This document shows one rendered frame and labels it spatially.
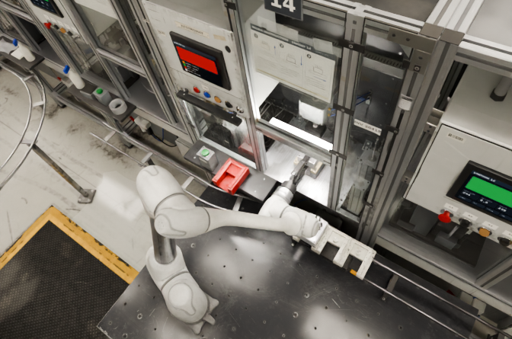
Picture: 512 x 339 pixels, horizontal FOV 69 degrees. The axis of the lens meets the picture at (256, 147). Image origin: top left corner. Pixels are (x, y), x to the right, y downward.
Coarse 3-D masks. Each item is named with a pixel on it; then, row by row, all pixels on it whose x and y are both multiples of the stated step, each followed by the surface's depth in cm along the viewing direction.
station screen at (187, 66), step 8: (176, 48) 146; (184, 48) 142; (192, 48) 139; (208, 56) 137; (184, 64) 152; (192, 64) 148; (216, 64) 137; (192, 72) 153; (200, 72) 149; (208, 72) 146; (208, 80) 150; (216, 80) 146
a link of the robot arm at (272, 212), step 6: (270, 198) 175; (276, 198) 174; (282, 198) 174; (264, 204) 174; (270, 204) 172; (276, 204) 171; (282, 204) 170; (264, 210) 171; (270, 210) 169; (276, 210) 169; (282, 210) 168; (270, 216) 169; (276, 216) 168
